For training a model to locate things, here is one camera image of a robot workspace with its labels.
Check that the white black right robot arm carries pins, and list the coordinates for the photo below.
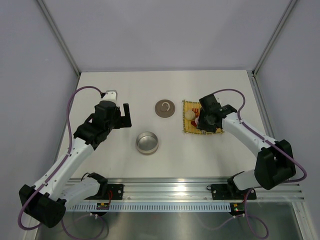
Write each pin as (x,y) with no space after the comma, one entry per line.
(274,159)

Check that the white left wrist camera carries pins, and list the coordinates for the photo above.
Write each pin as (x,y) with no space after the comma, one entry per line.
(109,95)

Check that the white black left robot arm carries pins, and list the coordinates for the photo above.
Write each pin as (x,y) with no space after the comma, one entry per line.
(47,200)

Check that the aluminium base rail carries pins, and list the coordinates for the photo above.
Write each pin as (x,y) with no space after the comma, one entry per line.
(194,189)

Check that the left aluminium frame post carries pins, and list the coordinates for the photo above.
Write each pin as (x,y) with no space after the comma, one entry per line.
(58,36)

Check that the round steel lunch box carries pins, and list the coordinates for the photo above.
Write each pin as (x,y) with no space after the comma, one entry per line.
(147,143)

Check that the white steamed bun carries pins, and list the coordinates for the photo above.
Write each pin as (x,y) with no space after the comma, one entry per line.
(189,115)

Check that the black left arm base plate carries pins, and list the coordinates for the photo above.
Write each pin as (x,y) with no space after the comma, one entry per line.
(115,191)

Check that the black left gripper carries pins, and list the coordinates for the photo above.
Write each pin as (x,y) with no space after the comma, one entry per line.
(124,121)

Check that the perforated cable duct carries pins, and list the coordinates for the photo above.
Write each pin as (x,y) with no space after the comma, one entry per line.
(152,207)

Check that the aluminium frame post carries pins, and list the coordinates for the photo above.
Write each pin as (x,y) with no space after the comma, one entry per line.
(58,36)
(274,36)

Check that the woven bamboo tray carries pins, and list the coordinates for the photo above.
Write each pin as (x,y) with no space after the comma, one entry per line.
(186,125)

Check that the right aluminium frame post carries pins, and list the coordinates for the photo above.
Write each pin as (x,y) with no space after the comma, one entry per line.
(274,36)

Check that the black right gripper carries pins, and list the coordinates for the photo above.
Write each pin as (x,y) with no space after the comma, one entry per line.
(201,124)

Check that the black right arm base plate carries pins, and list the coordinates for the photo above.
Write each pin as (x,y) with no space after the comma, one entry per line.
(225,191)

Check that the taupe round lunch box lid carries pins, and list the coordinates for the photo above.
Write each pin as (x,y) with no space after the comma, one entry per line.
(164,108)

